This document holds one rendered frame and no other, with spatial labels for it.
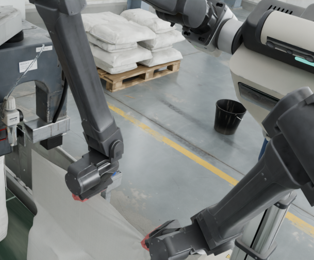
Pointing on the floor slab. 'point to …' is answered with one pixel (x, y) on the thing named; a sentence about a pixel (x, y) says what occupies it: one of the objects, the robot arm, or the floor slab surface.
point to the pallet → (112, 80)
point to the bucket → (228, 116)
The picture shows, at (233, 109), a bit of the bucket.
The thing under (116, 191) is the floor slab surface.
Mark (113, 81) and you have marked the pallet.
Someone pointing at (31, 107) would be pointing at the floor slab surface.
